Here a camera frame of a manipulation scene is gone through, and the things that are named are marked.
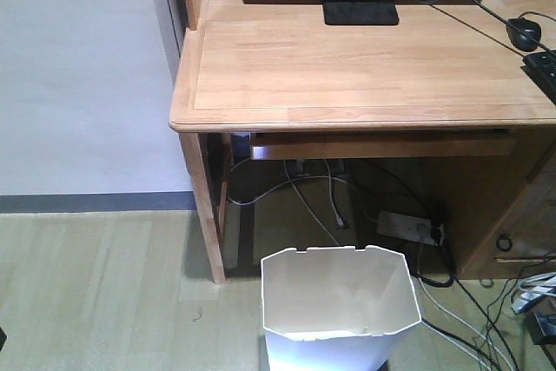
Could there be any wooden desk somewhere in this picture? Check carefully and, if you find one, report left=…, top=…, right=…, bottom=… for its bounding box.
left=169, top=0, right=555, bottom=283

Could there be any black keyboard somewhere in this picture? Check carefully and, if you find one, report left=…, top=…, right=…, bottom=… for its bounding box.
left=523, top=50, right=556, bottom=103

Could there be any white power strip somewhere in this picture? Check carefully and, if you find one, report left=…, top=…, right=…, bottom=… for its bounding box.
left=377, top=211, right=445, bottom=246

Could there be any wooden drawer cabinet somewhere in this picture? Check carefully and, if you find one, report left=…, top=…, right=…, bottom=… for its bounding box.
left=449, top=127, right=555, bottom=278

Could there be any white plastic trash bin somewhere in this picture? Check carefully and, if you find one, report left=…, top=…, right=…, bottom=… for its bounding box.
left=261, top=245, right=421, bottom=370

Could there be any grey cable under desk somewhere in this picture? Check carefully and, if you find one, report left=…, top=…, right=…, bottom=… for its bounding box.
left=227, top=157, right=348, bottom=247

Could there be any black monitor stand base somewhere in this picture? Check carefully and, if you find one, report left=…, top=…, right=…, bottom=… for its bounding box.
left=322, top=0, right=400, bottom=26

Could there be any black cable on floor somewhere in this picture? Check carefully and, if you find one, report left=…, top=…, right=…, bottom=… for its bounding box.
left=410, top=231, right=522, bottom=371

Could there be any black computer mouse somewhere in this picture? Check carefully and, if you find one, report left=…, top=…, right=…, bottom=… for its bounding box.
left=506, top=17, right=542, bottom=52

